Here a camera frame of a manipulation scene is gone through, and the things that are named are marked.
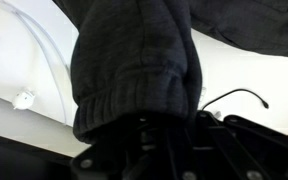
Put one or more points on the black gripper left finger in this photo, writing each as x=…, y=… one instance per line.
x=148, y=158

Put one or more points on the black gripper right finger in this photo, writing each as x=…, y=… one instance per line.
x=250, y=151

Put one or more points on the dark grey sweatpants cloth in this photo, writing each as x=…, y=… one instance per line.
x=137, y=57

